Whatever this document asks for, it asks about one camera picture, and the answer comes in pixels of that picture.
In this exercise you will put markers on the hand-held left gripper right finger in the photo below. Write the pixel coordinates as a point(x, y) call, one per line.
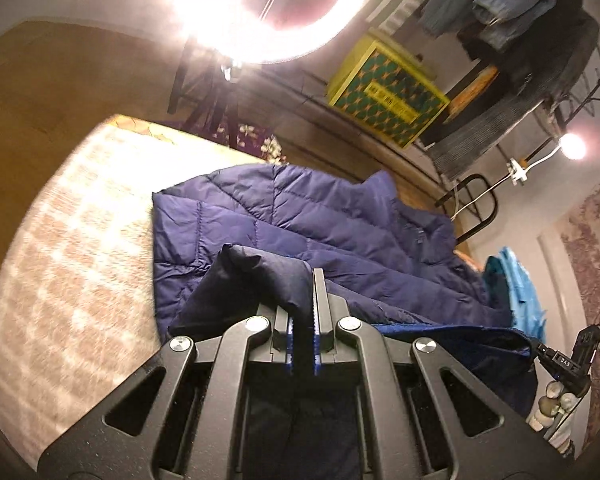
point(316, 345)

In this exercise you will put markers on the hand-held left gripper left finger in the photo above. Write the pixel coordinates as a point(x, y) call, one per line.
point(290, 345)

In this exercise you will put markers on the navy puffer jacket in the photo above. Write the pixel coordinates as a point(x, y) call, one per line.
point(330, 220)

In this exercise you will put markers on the black metal clothes rack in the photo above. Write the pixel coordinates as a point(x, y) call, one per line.
point(305, 87)

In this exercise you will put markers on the person's right hand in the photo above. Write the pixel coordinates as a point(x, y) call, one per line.
point(550, 407)

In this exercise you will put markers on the light blue cloth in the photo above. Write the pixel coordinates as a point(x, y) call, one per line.
point(522, 295)

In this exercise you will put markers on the dark floral cloth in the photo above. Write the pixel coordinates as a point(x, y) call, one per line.
point(250, 135)

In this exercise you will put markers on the white clip lamp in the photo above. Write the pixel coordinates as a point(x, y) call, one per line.
point(572, 146)

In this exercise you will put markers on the grey plaid coat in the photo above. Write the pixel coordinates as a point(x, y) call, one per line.
point(495, 130)

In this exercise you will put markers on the yellow patterned box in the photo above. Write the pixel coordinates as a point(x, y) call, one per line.
point(380, 95)

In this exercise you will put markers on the yellow scarf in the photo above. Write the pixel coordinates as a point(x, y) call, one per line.
point(475, 85)

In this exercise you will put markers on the black hanging coat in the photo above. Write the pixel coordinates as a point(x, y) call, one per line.
point(545, 55)

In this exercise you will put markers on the blue denim shirt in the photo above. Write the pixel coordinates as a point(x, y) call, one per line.
point(515, 0)

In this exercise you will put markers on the landscape wall scroll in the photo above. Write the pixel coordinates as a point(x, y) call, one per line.
point(595, 240)

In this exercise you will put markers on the black metal bed rail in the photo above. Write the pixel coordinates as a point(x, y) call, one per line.
point(490, 210)

